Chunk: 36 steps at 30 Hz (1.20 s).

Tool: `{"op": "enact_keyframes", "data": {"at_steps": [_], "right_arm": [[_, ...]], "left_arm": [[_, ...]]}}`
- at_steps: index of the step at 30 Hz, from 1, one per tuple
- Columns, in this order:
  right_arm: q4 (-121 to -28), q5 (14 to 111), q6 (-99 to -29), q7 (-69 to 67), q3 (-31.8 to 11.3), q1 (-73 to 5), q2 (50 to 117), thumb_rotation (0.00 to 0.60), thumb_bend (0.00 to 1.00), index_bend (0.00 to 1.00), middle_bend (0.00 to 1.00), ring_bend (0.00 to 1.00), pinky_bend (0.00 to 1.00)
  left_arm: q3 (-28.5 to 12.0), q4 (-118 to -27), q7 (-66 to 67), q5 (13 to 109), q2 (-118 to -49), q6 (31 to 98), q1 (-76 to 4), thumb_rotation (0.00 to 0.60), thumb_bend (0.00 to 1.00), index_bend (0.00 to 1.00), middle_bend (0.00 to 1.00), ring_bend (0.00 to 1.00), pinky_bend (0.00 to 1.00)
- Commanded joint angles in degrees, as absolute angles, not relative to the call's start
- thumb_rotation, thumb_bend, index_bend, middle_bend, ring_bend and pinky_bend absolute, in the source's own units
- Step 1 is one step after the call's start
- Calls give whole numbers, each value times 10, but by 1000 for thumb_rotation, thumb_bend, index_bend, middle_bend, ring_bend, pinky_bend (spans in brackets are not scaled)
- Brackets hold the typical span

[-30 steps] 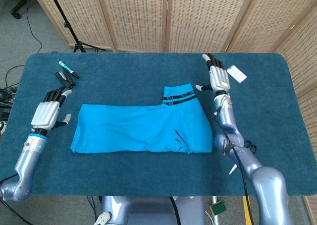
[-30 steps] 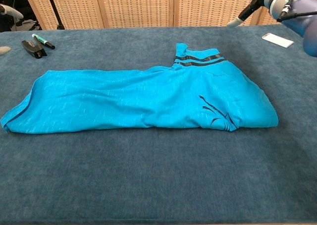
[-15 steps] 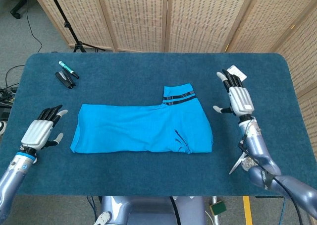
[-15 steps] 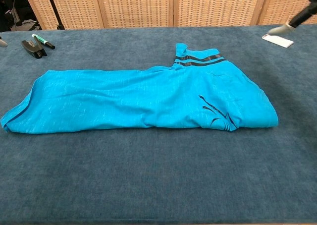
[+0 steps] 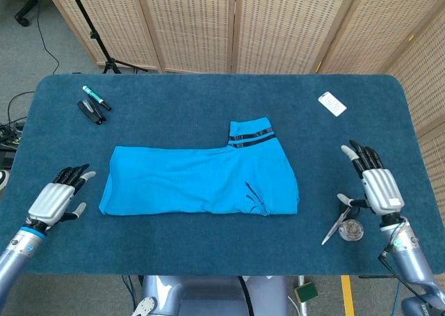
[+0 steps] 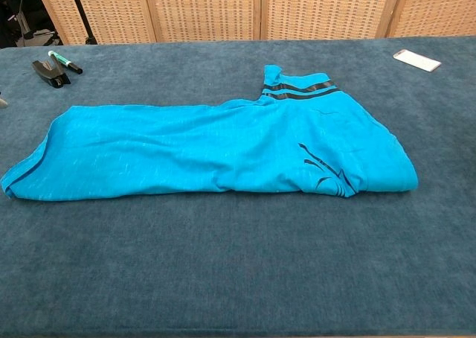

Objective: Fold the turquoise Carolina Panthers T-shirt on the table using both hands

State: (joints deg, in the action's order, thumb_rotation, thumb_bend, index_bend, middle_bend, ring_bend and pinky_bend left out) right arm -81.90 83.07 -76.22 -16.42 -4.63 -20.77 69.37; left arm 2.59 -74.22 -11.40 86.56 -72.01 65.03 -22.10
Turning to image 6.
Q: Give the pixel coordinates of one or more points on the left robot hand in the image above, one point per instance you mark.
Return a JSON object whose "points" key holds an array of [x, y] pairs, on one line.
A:
{"points": [[3, 101]]}

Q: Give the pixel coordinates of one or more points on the blue Carolina Panthers T-shirt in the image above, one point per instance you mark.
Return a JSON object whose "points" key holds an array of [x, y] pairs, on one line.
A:
{"points": [[167, 155]]}

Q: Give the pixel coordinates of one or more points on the black stapler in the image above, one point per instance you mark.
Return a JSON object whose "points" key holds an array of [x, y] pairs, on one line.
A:
{"points": [[48, 73]]}

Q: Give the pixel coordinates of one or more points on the green marker pen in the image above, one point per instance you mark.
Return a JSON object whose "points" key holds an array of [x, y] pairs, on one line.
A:
{"points": [[61, 60]]}

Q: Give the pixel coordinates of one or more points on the dark background equipment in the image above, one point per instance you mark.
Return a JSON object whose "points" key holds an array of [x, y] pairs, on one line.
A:
{"points": [[35, 36]]}

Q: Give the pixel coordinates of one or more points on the black tripod stand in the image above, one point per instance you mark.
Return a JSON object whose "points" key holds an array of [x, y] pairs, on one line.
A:
{"points": [[80, 10]]}

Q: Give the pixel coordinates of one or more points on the wicker folding screen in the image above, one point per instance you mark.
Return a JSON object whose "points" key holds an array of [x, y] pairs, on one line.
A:
{"points": [[204, 10]]}

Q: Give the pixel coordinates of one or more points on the blue fabric table cover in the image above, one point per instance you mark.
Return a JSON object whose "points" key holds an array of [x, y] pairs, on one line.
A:
{"points": [[223, 271]]}

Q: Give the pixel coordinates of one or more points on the white smartphone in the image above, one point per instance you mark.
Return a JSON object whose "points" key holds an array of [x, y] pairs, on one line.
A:
{"points": [[416, 60]]}

